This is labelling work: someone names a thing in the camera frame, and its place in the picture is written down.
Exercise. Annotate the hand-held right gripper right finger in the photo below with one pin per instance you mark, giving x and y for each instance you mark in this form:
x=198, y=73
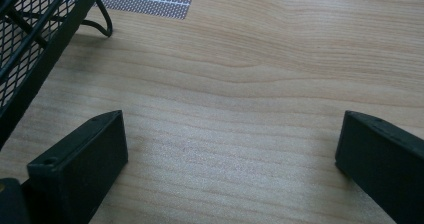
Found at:
x=383, y=164

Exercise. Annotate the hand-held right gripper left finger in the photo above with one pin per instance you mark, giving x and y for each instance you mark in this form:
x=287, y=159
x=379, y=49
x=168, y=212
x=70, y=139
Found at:
x=80, y=157

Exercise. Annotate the grey striped woven placemat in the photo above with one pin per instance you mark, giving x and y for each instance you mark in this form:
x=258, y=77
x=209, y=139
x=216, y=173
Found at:
x=150, y=0

